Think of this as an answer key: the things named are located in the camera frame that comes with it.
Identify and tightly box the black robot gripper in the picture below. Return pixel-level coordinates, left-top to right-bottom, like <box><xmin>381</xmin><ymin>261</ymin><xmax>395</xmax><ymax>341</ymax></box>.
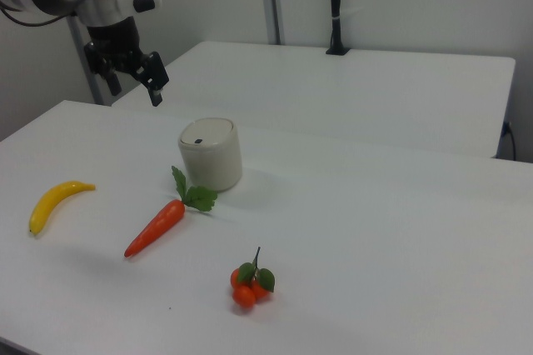
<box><xmin>82</xmin><ymin>16</ymin><xmax>171</xmax><ymax>108</ymax></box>

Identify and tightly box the cream garbage bin with lid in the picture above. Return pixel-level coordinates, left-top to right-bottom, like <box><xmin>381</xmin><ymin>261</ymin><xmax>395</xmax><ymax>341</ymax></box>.
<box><xmin>177</xmin><ymin>117</ymin><xmax>243</xmax><ymax>193</ymax></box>

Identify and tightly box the orange toy carrot with leaves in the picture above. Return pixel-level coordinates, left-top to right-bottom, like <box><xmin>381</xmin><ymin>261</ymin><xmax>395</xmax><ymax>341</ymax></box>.
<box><xmin>123</xmin><ymin>165</ymin><xmax>219</xmax><ymax>258</ymax></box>

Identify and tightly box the yellow toy banana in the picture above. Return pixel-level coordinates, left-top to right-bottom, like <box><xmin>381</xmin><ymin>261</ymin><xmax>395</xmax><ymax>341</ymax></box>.
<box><xmin>27</xmin><ymin>180</ymin><xmax>97</xmax><ymax>236</ymax></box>

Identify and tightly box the orange tangerine cluster with leaves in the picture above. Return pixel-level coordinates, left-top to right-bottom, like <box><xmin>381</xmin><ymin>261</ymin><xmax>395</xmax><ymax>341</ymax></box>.
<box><xmin>230</xmin><ymin>246</ymin><xmax>276</xmax><ymax>310</ymax></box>

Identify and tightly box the white neighbouring table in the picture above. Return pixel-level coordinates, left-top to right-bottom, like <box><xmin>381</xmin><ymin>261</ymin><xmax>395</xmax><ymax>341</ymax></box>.
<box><xmin>111</xmin><ymin>41</ymin><xmax>516</xmax><ymax>160</ymax></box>

